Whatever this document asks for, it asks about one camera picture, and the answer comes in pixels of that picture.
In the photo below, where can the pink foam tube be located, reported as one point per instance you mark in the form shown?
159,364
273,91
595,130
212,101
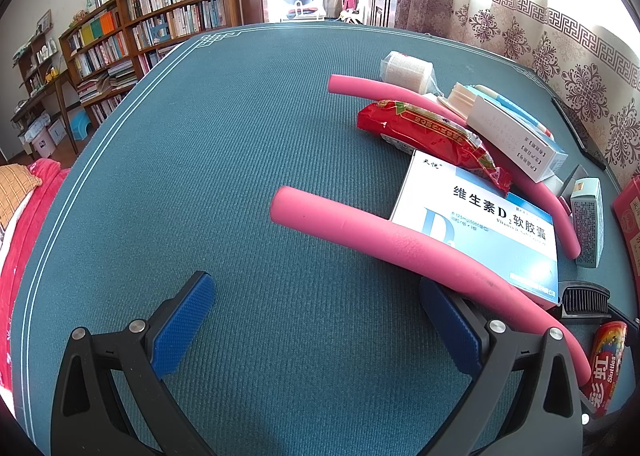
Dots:
350,86
375,241

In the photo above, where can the red cardboard box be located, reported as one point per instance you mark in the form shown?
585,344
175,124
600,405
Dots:
631,221

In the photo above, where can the orange cushion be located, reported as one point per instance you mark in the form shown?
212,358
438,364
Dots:
15,186

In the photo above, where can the red blanket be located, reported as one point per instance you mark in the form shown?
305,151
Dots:
20,286

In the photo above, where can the small pale teal box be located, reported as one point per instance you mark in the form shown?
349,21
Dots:
587,226

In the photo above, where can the black smartphone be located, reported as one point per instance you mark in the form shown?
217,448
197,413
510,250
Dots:
575,129

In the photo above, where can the white medicine box blue stripe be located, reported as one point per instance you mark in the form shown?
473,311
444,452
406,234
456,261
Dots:
515,144

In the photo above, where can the red snack packet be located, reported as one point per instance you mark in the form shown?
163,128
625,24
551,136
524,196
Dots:
425,129

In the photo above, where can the small white box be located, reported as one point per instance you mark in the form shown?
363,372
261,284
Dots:
552,182

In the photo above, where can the red candy tube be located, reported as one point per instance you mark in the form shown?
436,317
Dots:
607,366

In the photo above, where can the black comb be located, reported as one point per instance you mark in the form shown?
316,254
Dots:
585,298

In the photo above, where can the patterned beige curtain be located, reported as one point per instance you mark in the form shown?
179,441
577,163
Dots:
550,51

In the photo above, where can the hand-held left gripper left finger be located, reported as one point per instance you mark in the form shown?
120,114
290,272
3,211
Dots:
182,326

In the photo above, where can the large blue white medicine box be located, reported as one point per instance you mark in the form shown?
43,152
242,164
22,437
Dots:
475,206

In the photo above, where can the white storage bin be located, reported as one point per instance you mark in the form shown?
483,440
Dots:
45,139

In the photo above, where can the small wooden shelf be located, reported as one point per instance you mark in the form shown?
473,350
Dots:
37,61

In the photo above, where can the teal table mat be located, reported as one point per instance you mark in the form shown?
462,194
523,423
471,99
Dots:
250,136

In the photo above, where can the blue plastic stool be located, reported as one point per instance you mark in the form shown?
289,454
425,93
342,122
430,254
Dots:
80,125

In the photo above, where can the wooden bookshelf with books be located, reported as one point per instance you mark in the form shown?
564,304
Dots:
150,6

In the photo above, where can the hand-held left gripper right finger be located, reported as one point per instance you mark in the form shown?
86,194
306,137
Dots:
452,331

